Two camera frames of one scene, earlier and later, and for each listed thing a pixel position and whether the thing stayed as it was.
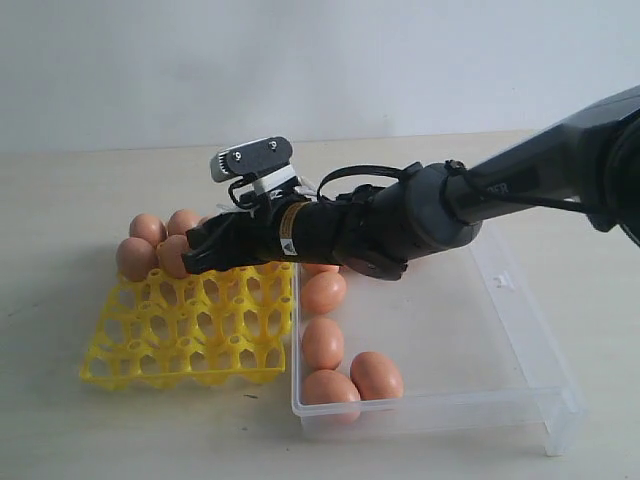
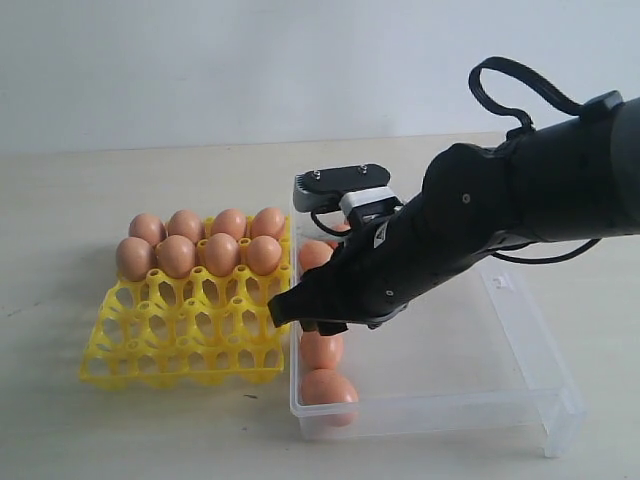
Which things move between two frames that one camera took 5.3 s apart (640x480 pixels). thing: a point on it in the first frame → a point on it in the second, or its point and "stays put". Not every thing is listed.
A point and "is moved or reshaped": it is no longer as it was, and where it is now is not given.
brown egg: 135,259 stays put
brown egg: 375,377 is moved or reshaped
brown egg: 179,222 stays put
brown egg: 171,256 stays put
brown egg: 322,344 stays put
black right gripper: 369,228 → 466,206
